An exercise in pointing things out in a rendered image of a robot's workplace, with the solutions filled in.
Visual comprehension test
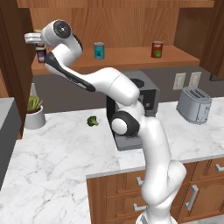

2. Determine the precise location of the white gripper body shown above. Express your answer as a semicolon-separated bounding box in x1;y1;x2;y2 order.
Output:
24;31;46;45

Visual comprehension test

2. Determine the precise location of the wooden drawer front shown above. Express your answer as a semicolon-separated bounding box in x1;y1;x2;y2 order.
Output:
197;157;224;182
105;170;148;198
105;194;149;221

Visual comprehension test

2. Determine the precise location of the plant in white pot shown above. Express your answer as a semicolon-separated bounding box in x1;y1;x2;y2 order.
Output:
24;94;47;131

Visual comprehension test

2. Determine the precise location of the long silver door handle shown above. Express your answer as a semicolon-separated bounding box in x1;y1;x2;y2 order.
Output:
185;184;200;212

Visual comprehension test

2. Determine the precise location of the open wooden wall cabinet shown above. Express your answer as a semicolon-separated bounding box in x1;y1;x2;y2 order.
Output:
16;0;215;77

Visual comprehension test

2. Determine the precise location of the teal can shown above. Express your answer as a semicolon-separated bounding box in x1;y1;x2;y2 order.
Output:
93;41;106;61

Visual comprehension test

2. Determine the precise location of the silver toaster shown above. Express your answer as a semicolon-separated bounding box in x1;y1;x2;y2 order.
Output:
176;86;214;126

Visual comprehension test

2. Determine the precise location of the grey coffee machine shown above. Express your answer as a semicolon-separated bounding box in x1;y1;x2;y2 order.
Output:
106;69;162;152

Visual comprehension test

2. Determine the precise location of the green broccoli floret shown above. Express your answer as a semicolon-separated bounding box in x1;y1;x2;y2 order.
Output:
87;115;100;128

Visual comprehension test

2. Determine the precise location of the white wall outlet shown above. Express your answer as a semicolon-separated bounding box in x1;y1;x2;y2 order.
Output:
188;71;202;88
172;72;186;91

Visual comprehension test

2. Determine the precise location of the red can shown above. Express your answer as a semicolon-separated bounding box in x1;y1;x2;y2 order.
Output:
150;40;165;59

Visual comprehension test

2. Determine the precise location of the purple can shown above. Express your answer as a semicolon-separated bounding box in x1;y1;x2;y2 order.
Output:
35;43;48;64

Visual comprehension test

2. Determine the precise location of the wooden base cabinet door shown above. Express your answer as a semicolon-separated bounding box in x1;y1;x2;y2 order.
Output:
177;176;224;224

